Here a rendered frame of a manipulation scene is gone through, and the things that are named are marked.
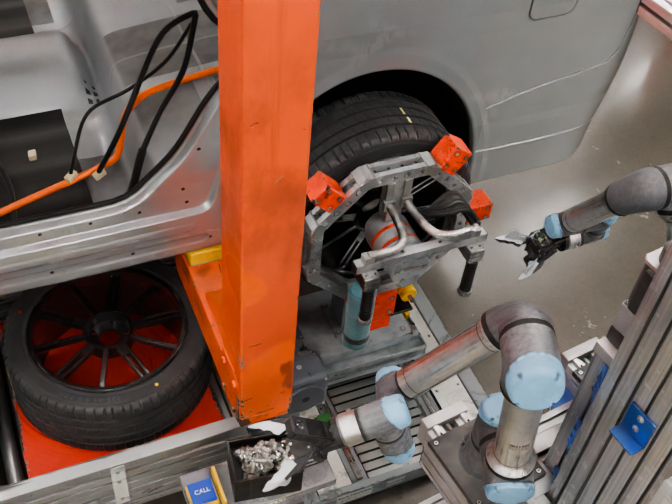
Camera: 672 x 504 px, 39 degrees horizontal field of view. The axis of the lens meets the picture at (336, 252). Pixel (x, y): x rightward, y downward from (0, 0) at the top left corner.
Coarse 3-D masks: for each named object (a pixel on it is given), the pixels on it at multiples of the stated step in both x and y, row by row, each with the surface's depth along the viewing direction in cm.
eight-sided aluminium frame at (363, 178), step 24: (360, 168) 271; (384, 168) 274; (408, 168) 273; (432, 168) 275; (360, 192) 271; (312, 216) 276; (336, 216) 274; (456, 216) 297; (312, 240) 278; (312, 264) 286; (432, 264) 311; (336, 288) 299; (384, 288) 310
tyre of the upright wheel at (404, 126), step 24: (360, 96) 284; (384, 96) 286; (408, 96) 293; (312, 120) 282; (336, 120) 279; (360, 120) 277; (384, 120) 277; (408, 120) 280; (432, 120) 289; (312, 144) 278; (336, 144) 274; (360, 144) 271; (384, 144) 273; (408, 144) 277; (432, 144) 281; (312, 168) 274; (336, 168) 272
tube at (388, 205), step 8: (392, 184) 273; (392, 192) 275; (384, 200) 278; (392, 200) 278; (384, 208) 278; (392, 208) 276; (392, 216) 275; (400, 224) 272; (400, 232) 270; (400, 240) 268; (384, 248) 265; (392, 248) 265; (400, 248) 266; (368, 256) 264; (376, 256) 264; (384, 256) 265; (368, 264) 265
